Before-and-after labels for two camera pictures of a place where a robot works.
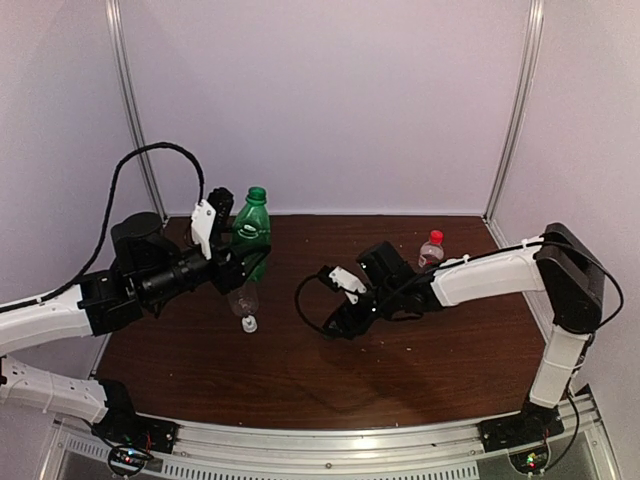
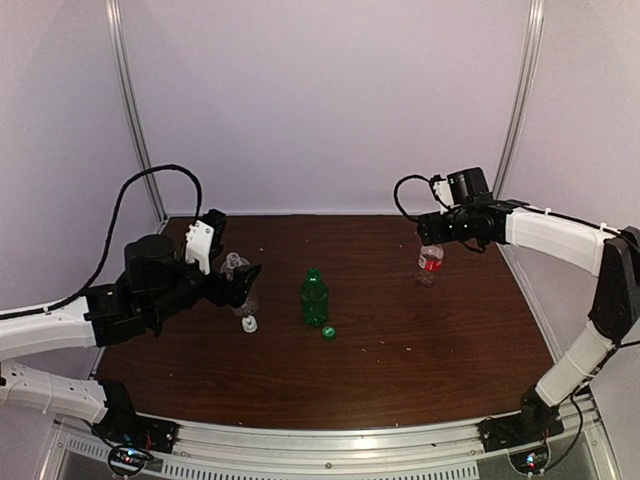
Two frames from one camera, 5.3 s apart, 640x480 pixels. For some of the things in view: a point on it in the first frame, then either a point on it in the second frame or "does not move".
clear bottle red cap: [432, 252] does not move
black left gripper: [229, 269] -> [219, 295]
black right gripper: [347, 317] -> [428, 225]
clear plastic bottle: [245, 300] does not move
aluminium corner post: [533, 49] does not move
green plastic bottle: [252, 226] -> [315, 298]
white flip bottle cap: [249, 324] does not move
